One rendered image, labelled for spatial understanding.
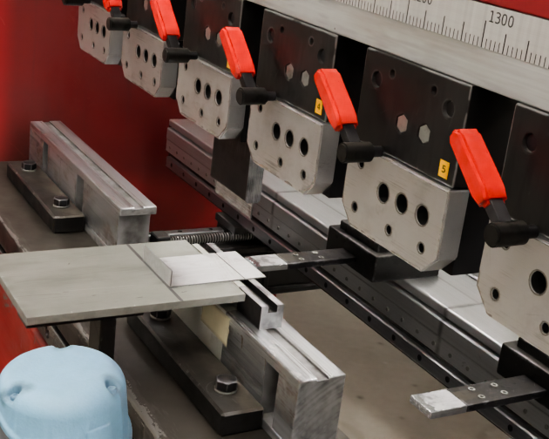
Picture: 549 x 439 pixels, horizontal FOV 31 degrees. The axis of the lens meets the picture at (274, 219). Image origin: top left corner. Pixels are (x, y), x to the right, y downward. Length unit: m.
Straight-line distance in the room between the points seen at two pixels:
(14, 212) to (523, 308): 1.17
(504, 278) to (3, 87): 1.39
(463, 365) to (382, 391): 1.90
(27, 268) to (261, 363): 0.30
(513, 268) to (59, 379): 0.35
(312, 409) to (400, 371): 2.20
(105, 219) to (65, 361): 1.01
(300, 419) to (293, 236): 0.54
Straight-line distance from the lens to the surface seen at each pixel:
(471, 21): 0.81
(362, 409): 3.04
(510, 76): 0.77
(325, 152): 0.99
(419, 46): 0.86
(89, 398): 0.58
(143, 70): 1.39
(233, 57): 1.06
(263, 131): 1.08
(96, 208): 1.65
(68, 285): 1.19
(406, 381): 3.25
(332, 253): 1.34
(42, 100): 2.04
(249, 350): 1.18
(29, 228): 1.70
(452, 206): 0.83
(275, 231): 1.64
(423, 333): 1.33
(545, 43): 0.75
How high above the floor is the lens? 1.48
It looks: 19 degrees down
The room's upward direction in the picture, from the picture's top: 7 degrees clockwise
